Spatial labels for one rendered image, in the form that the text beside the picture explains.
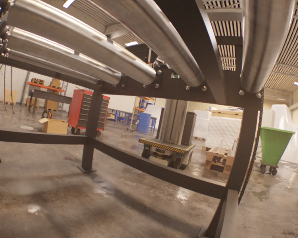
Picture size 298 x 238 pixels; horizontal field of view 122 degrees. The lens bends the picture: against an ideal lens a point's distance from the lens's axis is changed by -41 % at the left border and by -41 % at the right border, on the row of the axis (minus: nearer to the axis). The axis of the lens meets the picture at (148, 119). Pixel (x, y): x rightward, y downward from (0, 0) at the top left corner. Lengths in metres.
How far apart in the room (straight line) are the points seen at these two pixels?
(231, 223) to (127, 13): 0.60
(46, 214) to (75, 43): 0.82
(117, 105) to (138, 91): 4.66
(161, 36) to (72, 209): 0.92
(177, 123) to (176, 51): 1.71
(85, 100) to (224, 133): 3.51
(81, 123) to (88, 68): 2.11
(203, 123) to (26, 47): 8.80
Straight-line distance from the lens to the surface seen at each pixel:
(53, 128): 2.76
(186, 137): 2.17
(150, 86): 0.91
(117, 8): 0.32
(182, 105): 2.06
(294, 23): 11.78
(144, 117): 6.27
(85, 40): 0.55
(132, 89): 1.02
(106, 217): 0.88
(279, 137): 2.96
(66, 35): 0.53
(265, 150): 2.98
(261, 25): 0.32
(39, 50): 0.80
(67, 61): 0.83
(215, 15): 0.45
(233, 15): 0.45
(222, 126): 4.06
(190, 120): 2.17
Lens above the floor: 0.59
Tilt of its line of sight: 1 degrees up
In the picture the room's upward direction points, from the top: 11 degrees clockwise
